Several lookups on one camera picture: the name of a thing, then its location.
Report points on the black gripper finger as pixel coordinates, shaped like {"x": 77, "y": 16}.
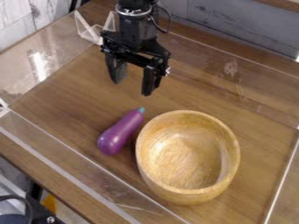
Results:
{"x": 152, "y": 79}
{"x": 117, "y": 67}

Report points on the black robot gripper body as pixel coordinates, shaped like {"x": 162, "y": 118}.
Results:
{"x": 134, "y": 41}

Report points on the purple toy eggplant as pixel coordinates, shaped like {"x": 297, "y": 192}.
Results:
{"x": 114, "y": 138}

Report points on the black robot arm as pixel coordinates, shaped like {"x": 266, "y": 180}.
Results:
{"x": 134, "y": 44}

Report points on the brown wooden bowl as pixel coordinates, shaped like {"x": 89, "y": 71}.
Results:
{"x": 188, "y": 156}

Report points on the clear acrylic tray walls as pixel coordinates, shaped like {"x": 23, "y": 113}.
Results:
{"x": 63, "y": 103}

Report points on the black clamp with screw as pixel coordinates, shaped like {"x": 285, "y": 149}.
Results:
{"x": 38, "y": 213}

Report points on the clear acrylic corner bracket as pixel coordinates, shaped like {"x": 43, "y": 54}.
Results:
{"x": 90, "y": 32}

